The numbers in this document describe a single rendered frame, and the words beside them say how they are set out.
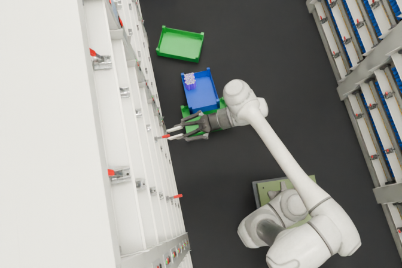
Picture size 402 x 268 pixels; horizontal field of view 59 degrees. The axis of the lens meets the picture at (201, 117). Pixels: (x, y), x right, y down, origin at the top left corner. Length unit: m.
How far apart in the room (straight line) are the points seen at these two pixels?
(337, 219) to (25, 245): 1.02
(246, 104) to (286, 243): 0.50
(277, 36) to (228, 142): 0.86
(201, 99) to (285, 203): 0.92
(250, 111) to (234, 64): 1.27
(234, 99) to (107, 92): 0.59
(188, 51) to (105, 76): 1.78
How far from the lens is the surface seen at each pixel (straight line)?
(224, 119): 1.49
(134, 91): 1.27
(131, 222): 0.78
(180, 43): 2.64
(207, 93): 2.42
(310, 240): 1.29
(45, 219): 0.55
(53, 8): 0.66
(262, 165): 2.38
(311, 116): 2.52
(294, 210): 1.85
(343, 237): 1.33
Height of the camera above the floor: 2.32
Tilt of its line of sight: 73 degrees down
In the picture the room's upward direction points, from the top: 3 degrees counter-clockwise
